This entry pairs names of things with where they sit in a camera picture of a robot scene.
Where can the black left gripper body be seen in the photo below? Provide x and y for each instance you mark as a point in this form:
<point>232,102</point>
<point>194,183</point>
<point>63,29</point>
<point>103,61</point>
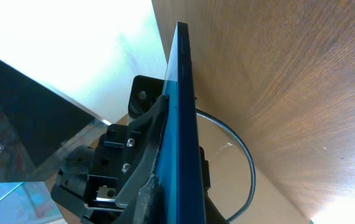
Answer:
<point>89,179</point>

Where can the blue Samsung Galaxy smartphone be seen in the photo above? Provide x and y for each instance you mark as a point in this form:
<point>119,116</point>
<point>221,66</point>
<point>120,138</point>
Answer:
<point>179,167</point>

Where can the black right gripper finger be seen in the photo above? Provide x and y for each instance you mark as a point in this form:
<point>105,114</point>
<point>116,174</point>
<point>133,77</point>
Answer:
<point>38,128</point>

